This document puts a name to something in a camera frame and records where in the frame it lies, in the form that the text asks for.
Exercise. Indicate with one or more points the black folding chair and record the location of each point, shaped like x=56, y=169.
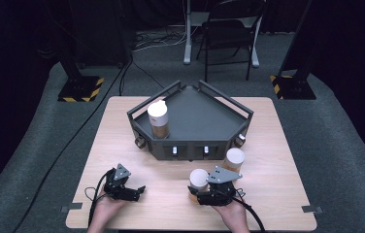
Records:
x=227, y=35

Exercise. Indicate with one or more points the white desk frame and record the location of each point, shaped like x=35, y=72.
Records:
x=187, y=39

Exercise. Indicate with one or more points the orange spice jar white lid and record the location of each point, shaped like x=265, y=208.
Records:
x=234, y=158
x=198, y=179

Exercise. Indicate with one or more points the grey table clamp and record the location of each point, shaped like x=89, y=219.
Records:
x=312, y=209
x=71, y=207

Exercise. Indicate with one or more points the dark grey corner rack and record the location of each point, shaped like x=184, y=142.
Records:
x=200, y=119

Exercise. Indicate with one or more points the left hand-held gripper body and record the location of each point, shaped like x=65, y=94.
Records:
x=117, y=189

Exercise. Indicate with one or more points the person's left hand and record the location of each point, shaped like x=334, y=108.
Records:
x=109, y=208

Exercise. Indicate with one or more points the black stand striped base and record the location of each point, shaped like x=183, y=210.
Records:
x=82, y=89
x=295, y=87

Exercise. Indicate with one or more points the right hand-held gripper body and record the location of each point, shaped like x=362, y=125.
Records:
x=219, y=192

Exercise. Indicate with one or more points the person's right hand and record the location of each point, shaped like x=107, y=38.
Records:
x=232, y=212

